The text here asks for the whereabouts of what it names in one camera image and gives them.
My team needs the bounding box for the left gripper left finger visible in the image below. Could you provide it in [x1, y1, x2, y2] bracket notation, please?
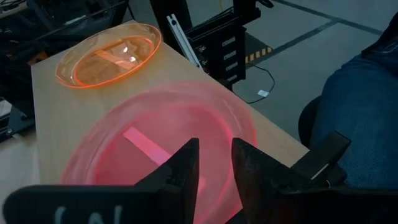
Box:
[135, 138, 200, 224]

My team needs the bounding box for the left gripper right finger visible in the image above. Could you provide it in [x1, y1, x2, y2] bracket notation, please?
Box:
[231, 138, 312, 224]

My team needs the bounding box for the translucent pink plastic plate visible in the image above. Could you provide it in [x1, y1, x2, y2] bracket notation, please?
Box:
[60, 82, 259, 224]

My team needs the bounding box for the translucent orange plastic plate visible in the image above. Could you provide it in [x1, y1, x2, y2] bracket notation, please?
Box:
[55, 23, 162, 90]

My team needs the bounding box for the black office chair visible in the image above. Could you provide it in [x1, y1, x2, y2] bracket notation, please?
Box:
[297, 95, 323, 149]

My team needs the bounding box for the black equipment rack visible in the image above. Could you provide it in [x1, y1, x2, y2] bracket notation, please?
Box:
[186, 0, 262, 91]

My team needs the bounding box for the hazard striped black platform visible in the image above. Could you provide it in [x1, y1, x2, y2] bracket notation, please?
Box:
[244, 30, 274, 65]

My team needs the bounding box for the silver aluminium extrusion bar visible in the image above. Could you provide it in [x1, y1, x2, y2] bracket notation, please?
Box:
[165, 13, 205, 70]

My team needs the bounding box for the black mounting bracket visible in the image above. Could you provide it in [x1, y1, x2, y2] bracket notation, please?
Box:
[290, 130, 353, 187]

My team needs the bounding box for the thin black floor cable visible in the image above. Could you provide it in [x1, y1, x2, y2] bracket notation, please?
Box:
[231, 62, 277, 105]

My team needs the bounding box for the black metal table frame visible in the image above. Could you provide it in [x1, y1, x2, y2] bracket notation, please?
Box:
[149, 0, 194, 54]

